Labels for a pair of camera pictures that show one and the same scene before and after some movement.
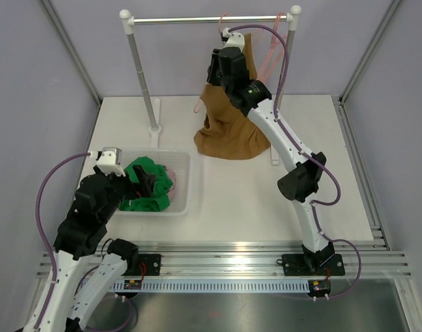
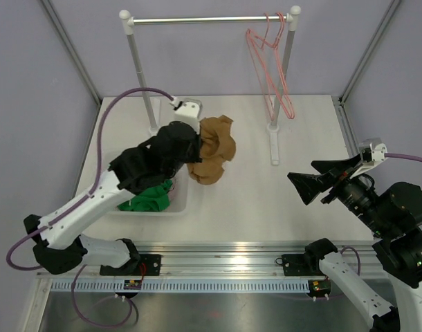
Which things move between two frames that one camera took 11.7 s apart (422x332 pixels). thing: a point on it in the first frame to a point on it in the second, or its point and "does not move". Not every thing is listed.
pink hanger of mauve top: x=274 y=37 to x=283 y=72
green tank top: x=162 y=187 does not move
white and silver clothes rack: x=129 y=21 does not move
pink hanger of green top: x=274 y=54 to x=280 y=70
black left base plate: x=148 y=265 does not move
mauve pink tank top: x=171 y=175 does not move
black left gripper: x=144 y=187 to x=196 y=156
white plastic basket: x=180 y=163 does not move
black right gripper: x=211 y=70 to x=309 y=185
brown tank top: x=225 y=132 to x=217 y=146
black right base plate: x=315 y=264 does not move
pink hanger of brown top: x=200 y=99 to x=258 y=63
